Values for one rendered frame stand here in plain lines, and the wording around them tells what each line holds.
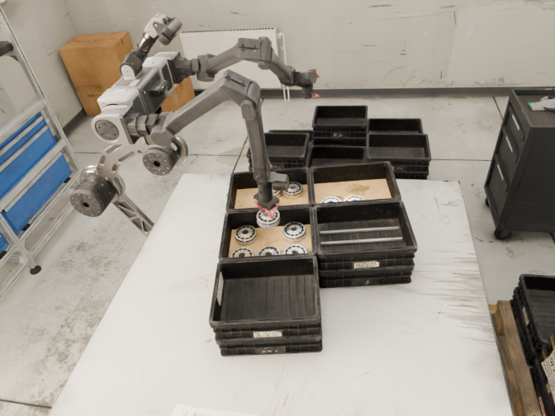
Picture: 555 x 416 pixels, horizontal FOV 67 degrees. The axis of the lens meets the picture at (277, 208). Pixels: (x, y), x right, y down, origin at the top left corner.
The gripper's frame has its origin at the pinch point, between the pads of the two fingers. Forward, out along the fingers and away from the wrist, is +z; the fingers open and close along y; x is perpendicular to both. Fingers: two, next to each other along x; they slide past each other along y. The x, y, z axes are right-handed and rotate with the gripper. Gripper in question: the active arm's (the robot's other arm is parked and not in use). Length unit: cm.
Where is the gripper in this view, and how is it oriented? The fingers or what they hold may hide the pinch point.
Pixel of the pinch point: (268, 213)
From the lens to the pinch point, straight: 184.4
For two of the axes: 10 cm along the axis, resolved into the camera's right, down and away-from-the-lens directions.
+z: 0.7, 7.4, 6.7
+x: -7.2, 5.0, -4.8
